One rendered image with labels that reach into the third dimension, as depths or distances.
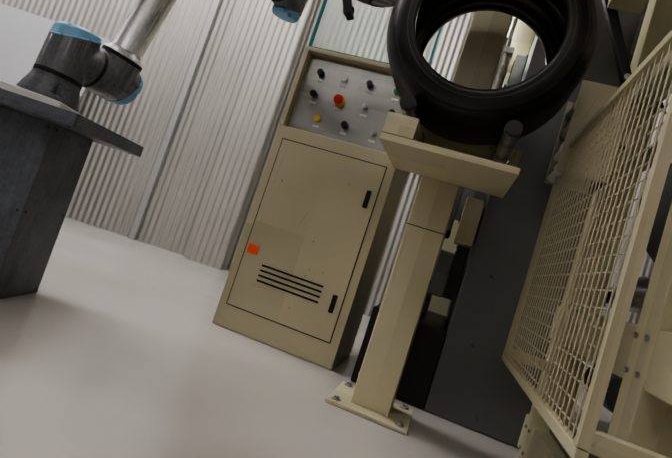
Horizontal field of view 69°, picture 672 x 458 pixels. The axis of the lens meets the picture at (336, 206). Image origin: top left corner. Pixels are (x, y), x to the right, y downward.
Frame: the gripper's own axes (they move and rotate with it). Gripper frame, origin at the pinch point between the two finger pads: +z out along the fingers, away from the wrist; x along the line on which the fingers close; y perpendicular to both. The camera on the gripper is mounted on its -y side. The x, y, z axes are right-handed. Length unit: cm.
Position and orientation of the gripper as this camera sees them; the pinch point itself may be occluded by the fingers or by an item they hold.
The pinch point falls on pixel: (394, 4)
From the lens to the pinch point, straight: 161.5
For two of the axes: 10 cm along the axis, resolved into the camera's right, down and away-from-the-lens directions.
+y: 4.2, -9.1, 0.4
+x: 2.2, 1.5, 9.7
